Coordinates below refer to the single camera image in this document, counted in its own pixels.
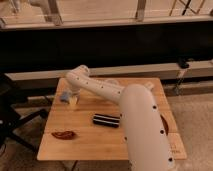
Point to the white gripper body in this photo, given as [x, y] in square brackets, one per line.
[75, 90]

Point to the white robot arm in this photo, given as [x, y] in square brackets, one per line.
[145, 135]

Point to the brown ceramic plate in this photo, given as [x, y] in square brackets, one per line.
[165, 124]

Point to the wooden table board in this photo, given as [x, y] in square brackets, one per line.
[91, 142]

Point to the black striped object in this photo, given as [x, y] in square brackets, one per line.
[106, 120]

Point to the dark red chili pepper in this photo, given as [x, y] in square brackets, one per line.
[66, 135]

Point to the black chair base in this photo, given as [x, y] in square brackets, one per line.
[10, 93]

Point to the white crumpled object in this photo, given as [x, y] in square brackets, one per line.
[149, 85]

